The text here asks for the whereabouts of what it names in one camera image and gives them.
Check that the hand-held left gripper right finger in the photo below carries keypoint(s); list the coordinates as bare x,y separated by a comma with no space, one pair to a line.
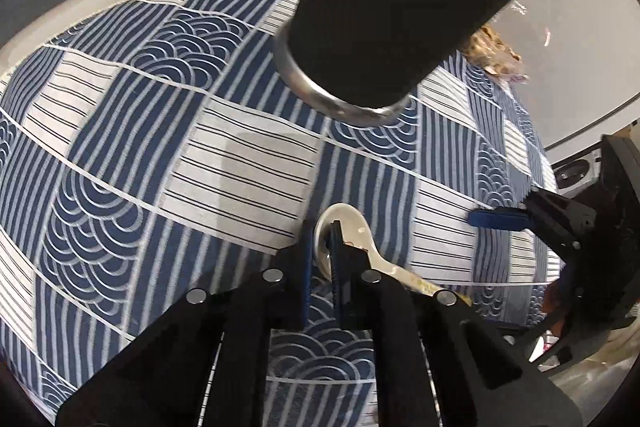
339,287

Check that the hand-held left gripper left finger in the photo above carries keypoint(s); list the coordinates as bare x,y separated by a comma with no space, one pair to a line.
306,287

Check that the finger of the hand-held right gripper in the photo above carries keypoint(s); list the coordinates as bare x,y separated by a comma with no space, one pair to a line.
500,219

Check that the plain white spoon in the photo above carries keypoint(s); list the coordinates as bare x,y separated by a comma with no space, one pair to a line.
350,219

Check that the black cylindrical utensil holder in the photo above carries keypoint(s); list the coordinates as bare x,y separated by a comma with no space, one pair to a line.
400,7

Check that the clear packet of biscuits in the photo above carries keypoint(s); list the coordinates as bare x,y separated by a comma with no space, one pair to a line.
495,52

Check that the blue patterned tablecloth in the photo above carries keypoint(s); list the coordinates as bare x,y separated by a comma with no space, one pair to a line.
150,132

